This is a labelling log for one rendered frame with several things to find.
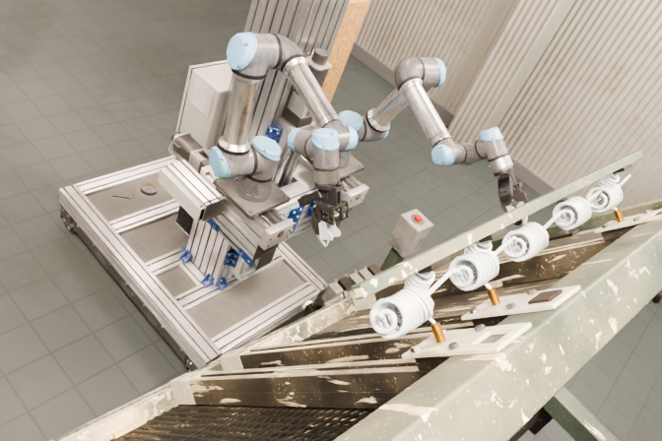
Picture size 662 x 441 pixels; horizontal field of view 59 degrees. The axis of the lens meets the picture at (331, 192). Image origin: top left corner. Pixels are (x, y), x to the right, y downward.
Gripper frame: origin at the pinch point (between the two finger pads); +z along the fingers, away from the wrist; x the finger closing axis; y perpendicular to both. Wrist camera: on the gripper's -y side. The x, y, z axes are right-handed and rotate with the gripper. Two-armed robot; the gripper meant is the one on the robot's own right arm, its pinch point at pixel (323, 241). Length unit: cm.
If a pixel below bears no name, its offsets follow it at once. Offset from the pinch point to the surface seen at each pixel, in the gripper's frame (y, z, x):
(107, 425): -21, 36, -67
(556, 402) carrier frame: 51, 87, 80
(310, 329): -13.7, 40.7, 6.7
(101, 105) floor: -275, 6, 82
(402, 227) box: -29, 34, 87
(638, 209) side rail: 68, 1, 86
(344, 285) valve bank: -30, 46, 45
